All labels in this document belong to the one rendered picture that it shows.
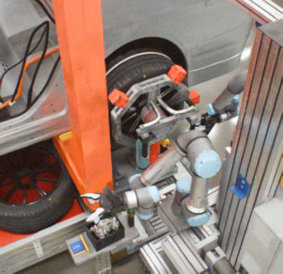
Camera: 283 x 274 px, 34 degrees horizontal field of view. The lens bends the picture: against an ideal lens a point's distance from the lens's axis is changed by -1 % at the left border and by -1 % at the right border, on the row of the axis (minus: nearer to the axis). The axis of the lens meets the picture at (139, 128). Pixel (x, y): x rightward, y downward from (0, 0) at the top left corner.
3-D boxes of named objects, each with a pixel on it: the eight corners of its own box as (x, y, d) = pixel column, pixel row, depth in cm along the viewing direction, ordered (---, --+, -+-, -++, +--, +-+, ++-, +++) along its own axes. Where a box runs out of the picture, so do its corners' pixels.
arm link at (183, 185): (192, 185, 255) (194, 170, 245) (201, 205, 246) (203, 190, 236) (171, 190, 253) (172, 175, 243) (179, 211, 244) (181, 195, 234)
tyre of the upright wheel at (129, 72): (79, 68, 288) (94, 137, 337) (94, 91, 273) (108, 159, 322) (171, 33, 305) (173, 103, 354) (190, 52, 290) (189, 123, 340)
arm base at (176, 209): (203, 211, 255) (205, 200, 248) (180, 223, 250) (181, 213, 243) (187, 192, 264) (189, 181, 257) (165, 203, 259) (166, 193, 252)
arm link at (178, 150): (190, 115, 212) (122, 180, 231) (199, 132, 204) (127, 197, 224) (206, 123, 219) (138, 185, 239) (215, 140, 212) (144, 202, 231)
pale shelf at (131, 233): (127, 216, 300) (127, 213, 297) (139, 236, 289) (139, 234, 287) (65, 243, 286) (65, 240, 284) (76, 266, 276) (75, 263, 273)
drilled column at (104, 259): (106, 264, 322) (102, 232, 291) (112, 276, 316) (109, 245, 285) (93, 270, 319) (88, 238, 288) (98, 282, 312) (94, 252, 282)
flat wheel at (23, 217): (40, 145, 362) (35, 124, 345) (95, 195, 329) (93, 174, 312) (-36, 193, 330) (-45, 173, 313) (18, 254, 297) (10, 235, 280)
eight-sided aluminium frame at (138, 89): (181, 125, 334) (187, 66, 294) (186, 131, 330) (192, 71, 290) (112, 152, 316) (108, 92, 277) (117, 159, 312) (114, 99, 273)
